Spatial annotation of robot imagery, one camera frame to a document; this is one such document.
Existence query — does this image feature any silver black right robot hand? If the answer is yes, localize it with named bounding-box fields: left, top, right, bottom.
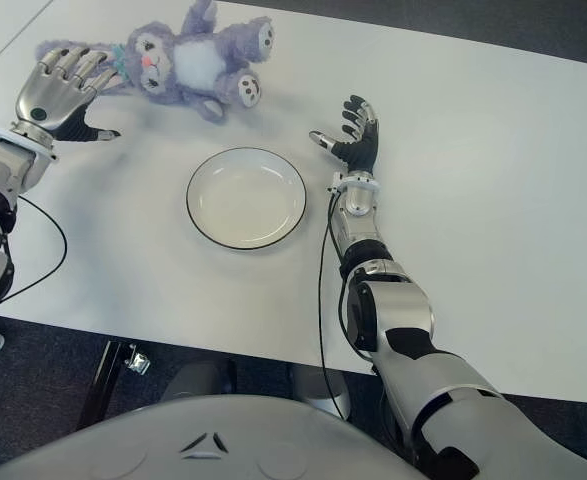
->
left=308, top=93, right=382, bottom=174

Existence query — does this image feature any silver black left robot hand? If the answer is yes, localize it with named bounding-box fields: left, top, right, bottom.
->
left=15, top=47, right=124, bottom=144

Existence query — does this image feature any purple plush bunny doll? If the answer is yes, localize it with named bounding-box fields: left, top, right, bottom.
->
left=34, top=0, right=277, bottom=124

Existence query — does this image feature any white plate with black rim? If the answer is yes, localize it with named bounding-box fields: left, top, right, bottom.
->
left=186, top=146, right=308, bottom=252

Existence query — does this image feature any grey robot leg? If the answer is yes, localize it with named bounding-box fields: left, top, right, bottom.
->
left=291, top=366, right=353, bottom=420
left=164, top=361, right=235, bottom=402

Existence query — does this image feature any black table leg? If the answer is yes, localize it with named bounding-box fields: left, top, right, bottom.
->
left=74, top=341, right=130, bottom=432

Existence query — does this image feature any grey robot torso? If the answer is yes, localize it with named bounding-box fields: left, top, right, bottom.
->
left=0, top=393, right=427, bottom=480

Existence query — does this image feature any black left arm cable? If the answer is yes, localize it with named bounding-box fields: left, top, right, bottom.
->
left=0, top=193, right=69, bottom=314

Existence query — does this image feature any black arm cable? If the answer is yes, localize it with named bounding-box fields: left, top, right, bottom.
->
left=0, top=193, right=69, bottom=314
left=315, top=192, right=355, bottom=422

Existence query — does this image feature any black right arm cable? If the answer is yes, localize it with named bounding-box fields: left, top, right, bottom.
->
left=315, top=192, right=355, bottom=422

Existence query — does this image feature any metal table bracket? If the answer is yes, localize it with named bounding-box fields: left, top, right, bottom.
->
left=124, top=343, right=153, bottom=375

